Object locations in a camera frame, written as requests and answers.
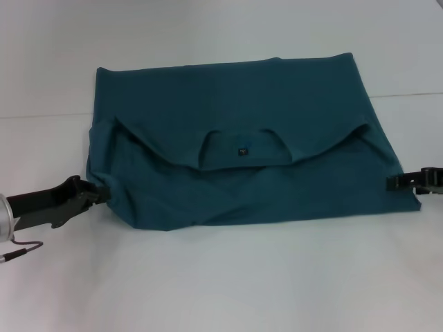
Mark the teal blue printed T-shirt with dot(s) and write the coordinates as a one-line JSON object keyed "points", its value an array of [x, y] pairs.
{"points": [[242, 138]]}

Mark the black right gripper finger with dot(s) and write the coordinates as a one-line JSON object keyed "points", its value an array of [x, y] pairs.
{"points": [[412, 181]]}

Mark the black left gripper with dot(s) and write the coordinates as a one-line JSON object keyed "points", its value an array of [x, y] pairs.
{"points": [[45, 204]]}

